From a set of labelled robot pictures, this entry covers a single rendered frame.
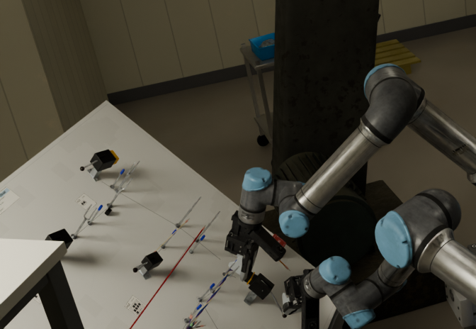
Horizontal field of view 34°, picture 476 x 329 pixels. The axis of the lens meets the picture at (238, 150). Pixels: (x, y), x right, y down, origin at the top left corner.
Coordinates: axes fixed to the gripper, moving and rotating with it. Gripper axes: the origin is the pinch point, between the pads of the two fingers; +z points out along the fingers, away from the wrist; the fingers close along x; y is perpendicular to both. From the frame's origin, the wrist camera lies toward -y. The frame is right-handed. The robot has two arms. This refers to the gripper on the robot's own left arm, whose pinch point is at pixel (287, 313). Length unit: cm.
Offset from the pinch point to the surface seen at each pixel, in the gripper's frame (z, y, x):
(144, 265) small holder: -6.2, 14.8, 43.3
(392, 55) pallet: 281, 296, -288
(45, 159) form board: 2, 51, 67
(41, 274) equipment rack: -94, -15, 84
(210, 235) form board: 9.1, 28.9, 16.7
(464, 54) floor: 252, 282, -342
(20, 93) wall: 262, 231, 40
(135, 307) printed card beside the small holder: -5.2, 3.6, 46.9
